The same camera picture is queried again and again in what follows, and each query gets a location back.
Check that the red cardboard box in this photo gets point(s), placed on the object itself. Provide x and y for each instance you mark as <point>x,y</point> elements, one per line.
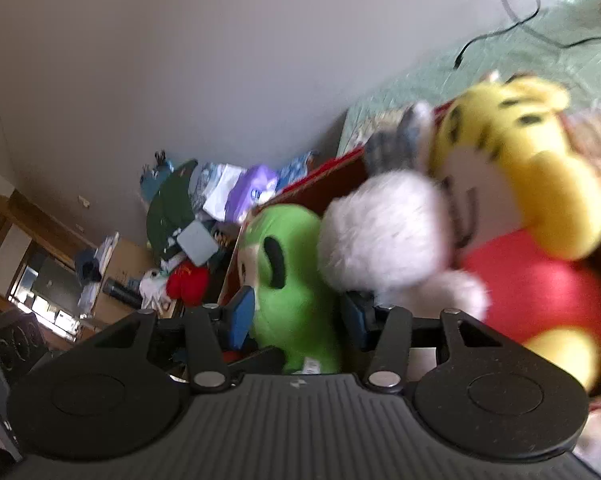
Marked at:
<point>330,180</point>

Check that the brown cardboard carton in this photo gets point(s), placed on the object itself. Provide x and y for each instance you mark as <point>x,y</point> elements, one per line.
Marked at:
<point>130,255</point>

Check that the blue folder with black clips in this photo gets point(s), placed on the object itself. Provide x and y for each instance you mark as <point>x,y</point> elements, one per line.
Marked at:
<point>155,175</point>

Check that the white square box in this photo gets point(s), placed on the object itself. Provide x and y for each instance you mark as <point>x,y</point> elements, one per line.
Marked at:
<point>198,242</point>

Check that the white plush rabbit blue bow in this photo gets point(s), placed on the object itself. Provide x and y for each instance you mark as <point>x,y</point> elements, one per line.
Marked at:
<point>385,240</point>

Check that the red plush toy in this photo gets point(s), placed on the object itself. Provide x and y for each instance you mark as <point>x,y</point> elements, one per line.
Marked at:
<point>188,285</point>

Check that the dark blue cloth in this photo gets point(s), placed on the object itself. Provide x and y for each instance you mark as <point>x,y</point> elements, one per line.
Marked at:
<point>88,265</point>

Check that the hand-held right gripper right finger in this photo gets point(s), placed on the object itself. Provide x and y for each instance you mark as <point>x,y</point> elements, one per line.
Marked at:
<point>355,320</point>

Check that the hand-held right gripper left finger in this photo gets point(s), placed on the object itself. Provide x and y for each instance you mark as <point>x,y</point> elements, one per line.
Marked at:
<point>243,320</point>

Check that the white patterned blanket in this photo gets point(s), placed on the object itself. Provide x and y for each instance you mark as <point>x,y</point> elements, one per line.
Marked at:
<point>600,435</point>

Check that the wooden shelf unit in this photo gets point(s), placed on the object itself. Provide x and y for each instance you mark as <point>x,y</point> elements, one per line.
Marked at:
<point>25,220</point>

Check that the purple box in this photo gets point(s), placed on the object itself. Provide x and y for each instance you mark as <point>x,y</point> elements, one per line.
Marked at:
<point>253,190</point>

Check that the green plush toy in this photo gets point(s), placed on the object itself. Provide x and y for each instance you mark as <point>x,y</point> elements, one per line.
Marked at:
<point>290,300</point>

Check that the light green bed sheet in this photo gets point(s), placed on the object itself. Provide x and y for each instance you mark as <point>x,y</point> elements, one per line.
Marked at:
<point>530,50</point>

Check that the dark grey speaker box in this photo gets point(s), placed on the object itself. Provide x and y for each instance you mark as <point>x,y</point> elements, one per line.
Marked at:
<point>5,355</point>

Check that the pile of clutter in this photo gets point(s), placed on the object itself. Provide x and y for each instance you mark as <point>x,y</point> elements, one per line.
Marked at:
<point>298,167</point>

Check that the small white plush toy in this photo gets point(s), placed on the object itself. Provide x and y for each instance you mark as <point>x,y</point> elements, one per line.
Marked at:
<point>153,287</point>

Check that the black bottle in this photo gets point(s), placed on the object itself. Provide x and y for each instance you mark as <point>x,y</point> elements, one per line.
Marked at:
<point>123,292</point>

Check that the dark green cloth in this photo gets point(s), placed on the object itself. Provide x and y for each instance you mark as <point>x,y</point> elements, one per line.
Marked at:
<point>168,210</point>

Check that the yellow plush tiger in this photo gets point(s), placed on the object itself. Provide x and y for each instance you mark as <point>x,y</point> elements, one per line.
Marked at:
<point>530,280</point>

